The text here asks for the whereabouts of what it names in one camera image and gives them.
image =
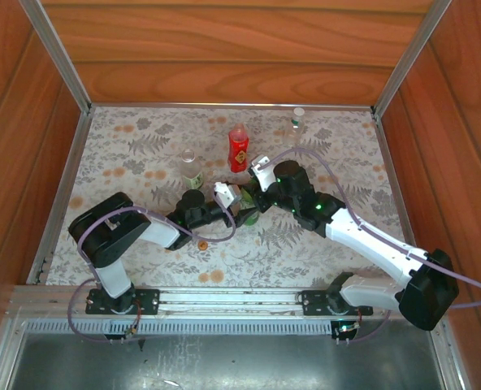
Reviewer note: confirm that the green plastic bottle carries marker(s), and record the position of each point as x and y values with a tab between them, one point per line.
249	219

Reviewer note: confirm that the red plastic bottle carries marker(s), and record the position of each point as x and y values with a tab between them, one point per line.
238	154

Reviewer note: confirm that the orange bottle cap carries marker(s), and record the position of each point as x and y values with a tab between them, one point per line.
202	245

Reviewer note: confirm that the clear bottle with green label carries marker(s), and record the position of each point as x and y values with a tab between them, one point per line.
191	170

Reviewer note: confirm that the small clear bottle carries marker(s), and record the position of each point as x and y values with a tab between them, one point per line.
294	130

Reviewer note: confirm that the small white bottle cap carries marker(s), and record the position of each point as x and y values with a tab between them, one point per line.
298	111

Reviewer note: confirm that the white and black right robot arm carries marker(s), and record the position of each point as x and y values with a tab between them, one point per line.
366	239

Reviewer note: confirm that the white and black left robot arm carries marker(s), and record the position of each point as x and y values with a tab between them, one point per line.
161	233

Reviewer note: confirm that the floral tablecloth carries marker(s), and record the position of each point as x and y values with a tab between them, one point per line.
240	268

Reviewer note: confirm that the small connector board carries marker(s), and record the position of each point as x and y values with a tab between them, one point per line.
131	331
348	329

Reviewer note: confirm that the grey metal sheet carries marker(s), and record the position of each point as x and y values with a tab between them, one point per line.
224	361

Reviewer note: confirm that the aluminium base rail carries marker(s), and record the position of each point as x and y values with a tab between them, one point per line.
224	298

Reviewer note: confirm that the aluminium frame rail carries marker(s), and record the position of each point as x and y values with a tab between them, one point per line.
61	199
388	154
224	105

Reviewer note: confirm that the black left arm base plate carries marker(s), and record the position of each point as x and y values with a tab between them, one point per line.
147	302

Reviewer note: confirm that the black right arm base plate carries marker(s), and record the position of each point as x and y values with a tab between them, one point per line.
311	302

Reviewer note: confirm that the aluminium frame post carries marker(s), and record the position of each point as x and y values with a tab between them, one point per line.
59	57
409	57

